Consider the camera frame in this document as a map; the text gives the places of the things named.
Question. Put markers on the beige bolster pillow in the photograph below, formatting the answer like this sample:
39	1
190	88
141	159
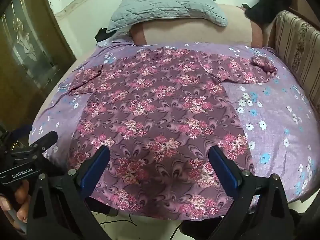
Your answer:
195	30

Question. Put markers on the dark cloth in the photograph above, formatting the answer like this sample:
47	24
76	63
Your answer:
102	35

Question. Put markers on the purple flowered bedsheet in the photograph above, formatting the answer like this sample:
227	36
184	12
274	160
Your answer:
270	110

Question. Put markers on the black garment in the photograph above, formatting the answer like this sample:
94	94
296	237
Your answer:
272	2

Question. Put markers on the person's left hand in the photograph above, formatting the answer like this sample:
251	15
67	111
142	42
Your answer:
22	202

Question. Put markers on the grey quilted blanket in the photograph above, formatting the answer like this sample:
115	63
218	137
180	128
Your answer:
165	7

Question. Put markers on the striped headboard cushion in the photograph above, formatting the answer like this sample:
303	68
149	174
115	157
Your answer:
297	50

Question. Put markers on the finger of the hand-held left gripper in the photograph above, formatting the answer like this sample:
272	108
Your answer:
46	140
18	133

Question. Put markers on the maroon floral shirt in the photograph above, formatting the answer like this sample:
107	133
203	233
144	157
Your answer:
155	120

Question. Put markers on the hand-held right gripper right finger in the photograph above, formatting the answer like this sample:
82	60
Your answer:
222	163

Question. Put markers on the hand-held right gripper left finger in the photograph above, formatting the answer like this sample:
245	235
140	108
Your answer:
96	163

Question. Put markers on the wooden door with glass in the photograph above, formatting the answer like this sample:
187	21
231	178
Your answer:
27	62

